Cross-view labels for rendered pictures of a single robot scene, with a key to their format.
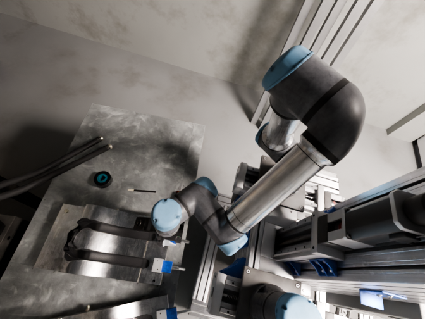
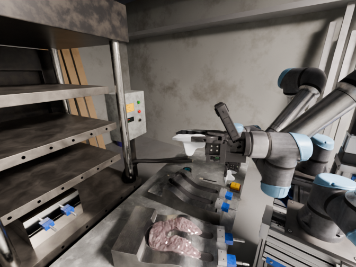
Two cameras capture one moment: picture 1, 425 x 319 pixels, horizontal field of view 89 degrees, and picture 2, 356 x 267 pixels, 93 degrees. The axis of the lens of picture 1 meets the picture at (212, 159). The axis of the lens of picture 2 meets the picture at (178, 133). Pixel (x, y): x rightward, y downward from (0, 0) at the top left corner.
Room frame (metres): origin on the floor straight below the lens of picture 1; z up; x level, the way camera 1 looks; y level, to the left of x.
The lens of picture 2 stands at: (-0.77, -0.19, 1.63)
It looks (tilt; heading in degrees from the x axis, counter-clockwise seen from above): 20 degrees down; 36
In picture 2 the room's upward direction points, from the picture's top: straight up
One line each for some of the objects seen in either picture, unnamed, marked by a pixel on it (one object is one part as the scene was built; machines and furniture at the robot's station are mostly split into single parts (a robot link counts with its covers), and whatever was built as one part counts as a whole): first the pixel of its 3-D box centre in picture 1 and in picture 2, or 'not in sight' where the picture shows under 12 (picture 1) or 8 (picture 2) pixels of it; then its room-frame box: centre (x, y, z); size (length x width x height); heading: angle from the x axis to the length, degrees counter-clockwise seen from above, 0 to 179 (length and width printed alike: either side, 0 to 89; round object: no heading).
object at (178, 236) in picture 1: (170, 228); (233, 159); (0.12, 0.06, 1.15); 0.09 x 0.08 x 0.12; 99
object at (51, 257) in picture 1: (109, 242); (188, 190); (0.04, 0.31, 0.87); 0.50 x 0.26 x 0.14; 99
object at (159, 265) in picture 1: (169, 267); (227, 207); (0.02, 0.03, 0.89); 0.13 x 0.05 x 0.05; 99
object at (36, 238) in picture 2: not in sight; (34, 202); (-0.62, 1.02, 0.87); 0.50 x 0.27 x 0.17; 99
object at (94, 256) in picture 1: (109, 243); (189, 186); (0.03, 0.29, 0.92); 0.35 x 0.16 x 0.09; 99
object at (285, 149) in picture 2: not in sight; (284, 147); (-0.25, -0.18, 1.43); 0.11 x 0.08 x 0.09; 118
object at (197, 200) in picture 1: (200, 200); (251, 133); (0.19, 0.00, 1.31); 0.11 x 0.11 x 0.08; 56
